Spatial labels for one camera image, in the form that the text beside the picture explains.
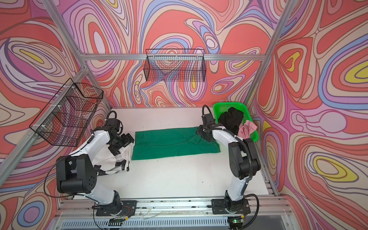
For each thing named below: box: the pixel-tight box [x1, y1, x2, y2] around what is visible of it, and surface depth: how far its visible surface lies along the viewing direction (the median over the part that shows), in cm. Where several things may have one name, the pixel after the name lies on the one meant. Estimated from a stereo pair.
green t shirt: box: [131, 126, 221, 161], surface depth 98 cm
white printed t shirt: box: [92, 142, 134, 173], surface depth 88 cm
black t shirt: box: [218, 106, 244, 136], surface depth 104 cm
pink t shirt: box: [237, 119, 258, 140], surface depth 99 cm
